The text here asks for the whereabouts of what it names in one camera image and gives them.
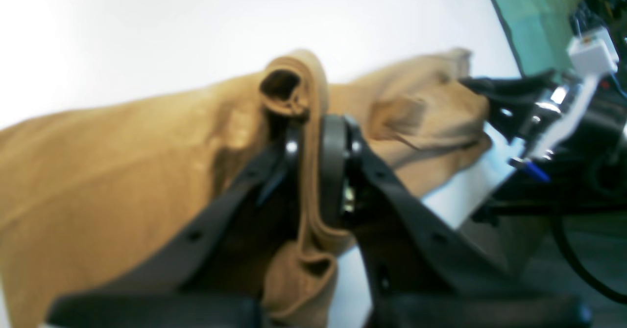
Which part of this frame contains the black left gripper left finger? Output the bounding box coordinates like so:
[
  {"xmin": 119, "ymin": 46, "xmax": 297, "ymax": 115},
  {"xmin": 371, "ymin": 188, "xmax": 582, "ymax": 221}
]
[{"xmin": 47, "ymin": 122, "xmax": 301, "ymax": 328}]

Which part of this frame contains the brown T-shirt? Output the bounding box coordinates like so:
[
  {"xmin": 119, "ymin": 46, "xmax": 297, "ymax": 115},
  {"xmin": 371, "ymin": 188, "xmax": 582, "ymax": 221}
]
[{"xmin": 0, "ymin": 48, "xmax": 492, "ymax": 328}]

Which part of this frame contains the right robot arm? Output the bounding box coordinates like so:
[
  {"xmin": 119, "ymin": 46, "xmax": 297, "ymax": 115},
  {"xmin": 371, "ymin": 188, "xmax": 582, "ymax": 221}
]
[{"xmin": 465, "ymin": 0, "xmax": 626, "ymax": 304}]

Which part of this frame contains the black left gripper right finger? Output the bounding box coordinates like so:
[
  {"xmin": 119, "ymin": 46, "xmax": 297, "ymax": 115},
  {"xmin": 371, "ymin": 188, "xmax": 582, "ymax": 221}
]
[{"xmin": 319, "ymin": 115, "xmax": 593, "ymax": 328}]

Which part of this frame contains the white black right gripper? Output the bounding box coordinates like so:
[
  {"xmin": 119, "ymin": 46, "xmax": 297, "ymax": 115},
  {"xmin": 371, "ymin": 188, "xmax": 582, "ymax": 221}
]
[{"xmin": 458, "ymin": 71, "xmax": 626, "ymax": 172}]

